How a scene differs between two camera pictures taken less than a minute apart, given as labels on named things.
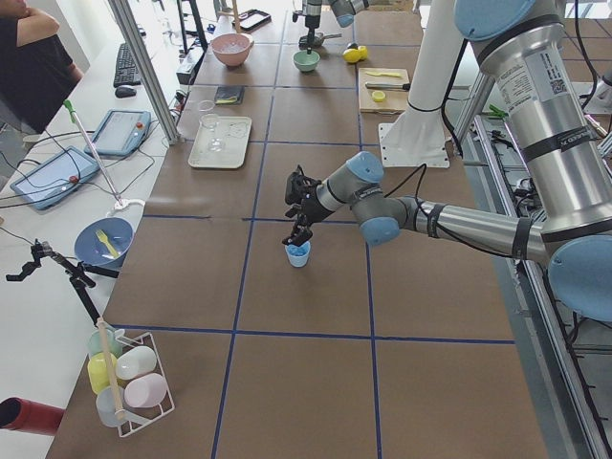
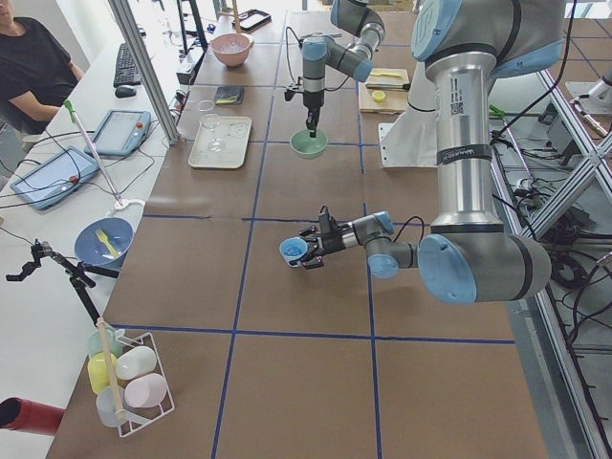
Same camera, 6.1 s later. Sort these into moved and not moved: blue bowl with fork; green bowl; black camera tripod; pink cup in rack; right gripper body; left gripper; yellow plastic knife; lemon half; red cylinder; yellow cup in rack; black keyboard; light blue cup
Moved: left gripper; light blue cup; right gripper body; green bowl
Not moved: black keyboard; pink cup in rack; lemon half; red cylinder; yellow cup in rack; black camera tripod; blue bowl with fork; yellow plastic knife
